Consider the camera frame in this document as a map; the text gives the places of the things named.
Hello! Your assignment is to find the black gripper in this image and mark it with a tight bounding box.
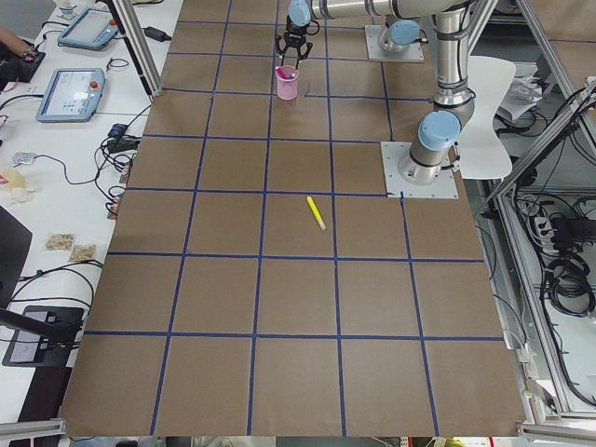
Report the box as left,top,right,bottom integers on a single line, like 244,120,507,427
275,15,313,70

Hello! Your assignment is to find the pink pen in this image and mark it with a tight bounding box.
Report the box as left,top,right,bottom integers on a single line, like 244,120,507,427
276,67,296,80

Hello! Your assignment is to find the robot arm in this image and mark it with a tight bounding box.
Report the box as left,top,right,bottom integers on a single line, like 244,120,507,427
276,1,475,185
288,0,424,47

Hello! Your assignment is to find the pink mesh cup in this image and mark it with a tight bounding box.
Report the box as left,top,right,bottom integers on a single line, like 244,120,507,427
275,66,299,101

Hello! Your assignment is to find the black power adapter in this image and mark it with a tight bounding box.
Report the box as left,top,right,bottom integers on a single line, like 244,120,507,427
143,26,171,42

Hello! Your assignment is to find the yellow pen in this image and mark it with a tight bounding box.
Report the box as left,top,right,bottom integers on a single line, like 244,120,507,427
306,196,327,231

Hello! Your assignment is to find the dark blue small box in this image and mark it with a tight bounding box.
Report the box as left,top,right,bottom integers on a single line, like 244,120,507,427
108,123,128,139

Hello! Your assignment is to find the teach pendant far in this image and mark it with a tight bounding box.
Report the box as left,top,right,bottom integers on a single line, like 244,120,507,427
57,8,118,51

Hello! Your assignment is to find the teach pendant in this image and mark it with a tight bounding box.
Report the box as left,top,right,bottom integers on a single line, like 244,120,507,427
57,8,118,51
35,68,105,123

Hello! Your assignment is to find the white chair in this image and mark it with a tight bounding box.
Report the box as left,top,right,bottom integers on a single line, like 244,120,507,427
458,56,516,180

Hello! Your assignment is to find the teach pendant near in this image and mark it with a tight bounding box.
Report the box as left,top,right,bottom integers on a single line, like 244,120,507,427
35,68,105,123

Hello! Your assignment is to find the brown paper table mat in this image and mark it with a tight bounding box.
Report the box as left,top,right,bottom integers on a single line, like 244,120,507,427
61,1,524,437

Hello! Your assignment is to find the snack packet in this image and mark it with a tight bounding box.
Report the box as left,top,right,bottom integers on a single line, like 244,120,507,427
69,244,97,263
45,232,75,251

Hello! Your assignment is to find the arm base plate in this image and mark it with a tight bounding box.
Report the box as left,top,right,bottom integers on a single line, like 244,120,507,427
381,142,458,199
364,25,424,62

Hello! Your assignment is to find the aluminium frame post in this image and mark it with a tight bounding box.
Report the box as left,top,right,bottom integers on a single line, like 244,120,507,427
105,0,163,98

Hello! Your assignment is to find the black cable bundle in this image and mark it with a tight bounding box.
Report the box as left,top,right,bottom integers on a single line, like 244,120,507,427
92,118,141,220

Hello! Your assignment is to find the black camera stand base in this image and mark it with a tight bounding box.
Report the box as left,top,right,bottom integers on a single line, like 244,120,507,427
1,305,84,367

